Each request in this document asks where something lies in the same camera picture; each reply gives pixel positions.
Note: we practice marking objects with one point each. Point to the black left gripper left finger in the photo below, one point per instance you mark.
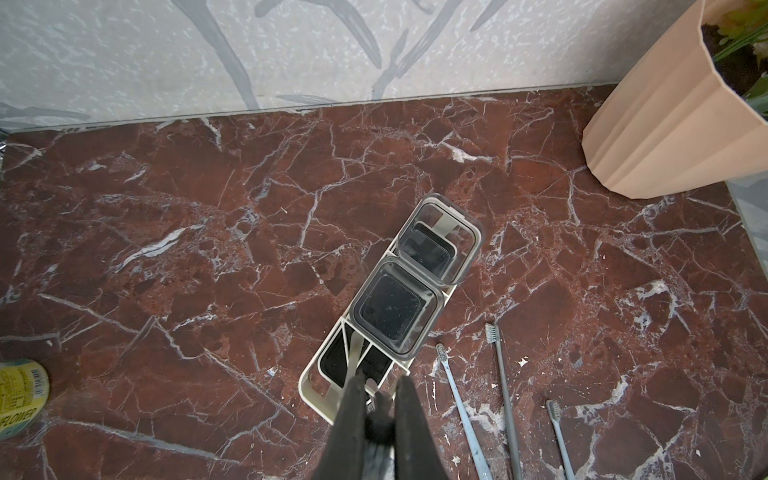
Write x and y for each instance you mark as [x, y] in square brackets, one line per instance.
[343, 456]

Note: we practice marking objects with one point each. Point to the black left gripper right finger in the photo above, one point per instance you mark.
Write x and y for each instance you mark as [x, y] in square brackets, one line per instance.
[416, 456]

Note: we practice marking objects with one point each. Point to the light blue long toothbrush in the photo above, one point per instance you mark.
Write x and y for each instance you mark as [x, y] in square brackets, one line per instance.
[481, 465]

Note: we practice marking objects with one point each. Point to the black toothbrush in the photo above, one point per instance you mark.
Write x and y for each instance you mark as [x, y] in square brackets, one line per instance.
[378, 452]

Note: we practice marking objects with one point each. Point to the dark grey toothbrush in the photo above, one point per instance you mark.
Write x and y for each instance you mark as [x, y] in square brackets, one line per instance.
[493, 337]

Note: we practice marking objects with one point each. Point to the green yellow label jar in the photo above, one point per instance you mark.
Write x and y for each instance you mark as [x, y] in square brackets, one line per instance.
[25, 390]

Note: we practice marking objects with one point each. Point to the peach ribbed flower pot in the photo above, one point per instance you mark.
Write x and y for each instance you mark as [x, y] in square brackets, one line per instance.
[673, 124]

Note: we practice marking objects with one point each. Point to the green white artificial flowers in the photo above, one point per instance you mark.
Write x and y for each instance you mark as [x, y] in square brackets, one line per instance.
[738, 47]

